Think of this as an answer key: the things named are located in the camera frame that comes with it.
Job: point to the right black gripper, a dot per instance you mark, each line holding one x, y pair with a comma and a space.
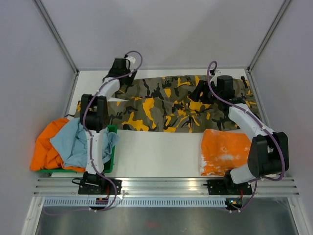
202, 86

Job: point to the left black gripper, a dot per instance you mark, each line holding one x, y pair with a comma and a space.
128, 80

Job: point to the camouflage trousers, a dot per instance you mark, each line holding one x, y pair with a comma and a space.
163, 104

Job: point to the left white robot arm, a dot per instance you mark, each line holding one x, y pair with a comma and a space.
94, 117

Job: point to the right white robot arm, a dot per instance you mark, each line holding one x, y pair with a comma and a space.
255, 154

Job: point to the folded orange trousers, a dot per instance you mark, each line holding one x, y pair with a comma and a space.
222, 151

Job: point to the green plastic bin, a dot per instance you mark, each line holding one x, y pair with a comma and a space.
108, 166

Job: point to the light blue garment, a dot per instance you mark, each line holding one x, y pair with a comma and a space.
71, 144

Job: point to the orange garment in bin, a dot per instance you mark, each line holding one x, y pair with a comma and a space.
45, 155

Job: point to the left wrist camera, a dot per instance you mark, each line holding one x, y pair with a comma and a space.
131, 59

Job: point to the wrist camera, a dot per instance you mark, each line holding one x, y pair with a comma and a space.
217, 72
131, 59

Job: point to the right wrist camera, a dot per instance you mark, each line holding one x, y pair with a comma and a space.
217, 72

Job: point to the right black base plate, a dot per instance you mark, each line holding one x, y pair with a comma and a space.
220, 187

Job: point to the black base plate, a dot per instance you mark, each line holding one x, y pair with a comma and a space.
220, 187
91, 184

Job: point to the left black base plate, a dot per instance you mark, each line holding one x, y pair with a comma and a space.
91, 184

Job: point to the aluminium rail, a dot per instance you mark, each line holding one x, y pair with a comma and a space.
163, 187

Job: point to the white slotted cable duct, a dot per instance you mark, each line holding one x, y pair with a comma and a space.
135, 202

